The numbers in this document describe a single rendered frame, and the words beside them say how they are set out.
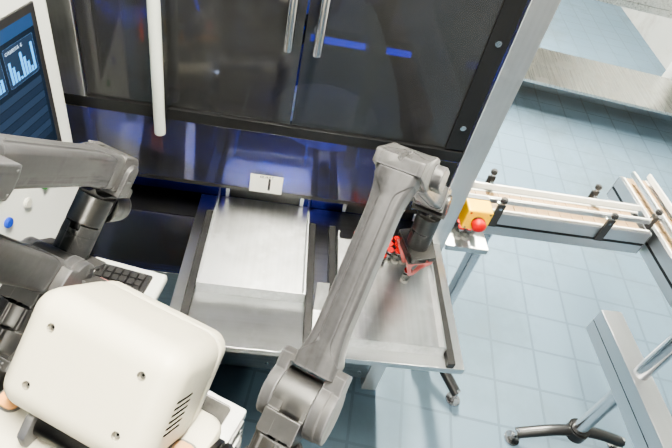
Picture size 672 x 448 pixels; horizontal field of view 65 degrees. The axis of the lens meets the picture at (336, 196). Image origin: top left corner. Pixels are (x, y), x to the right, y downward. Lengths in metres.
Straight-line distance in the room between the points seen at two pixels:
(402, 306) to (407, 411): 0.94
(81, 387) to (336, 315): 0.32
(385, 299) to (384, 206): 0.66
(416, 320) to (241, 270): 0.46
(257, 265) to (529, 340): 1.63
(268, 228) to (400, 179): 0.77
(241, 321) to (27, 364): 0.64
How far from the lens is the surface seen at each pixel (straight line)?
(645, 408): 2.01
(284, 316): 1.29
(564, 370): 2.68
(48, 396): 0.72
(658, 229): 1.99
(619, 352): 2.10
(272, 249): 1.41
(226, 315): 1.28
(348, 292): 0.73
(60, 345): 0.70
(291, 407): 0.75
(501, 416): 2.40
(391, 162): 0.75
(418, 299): 1.40
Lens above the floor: 1.94
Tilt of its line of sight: 41 degrees down
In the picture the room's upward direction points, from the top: 14 degrees clockwise
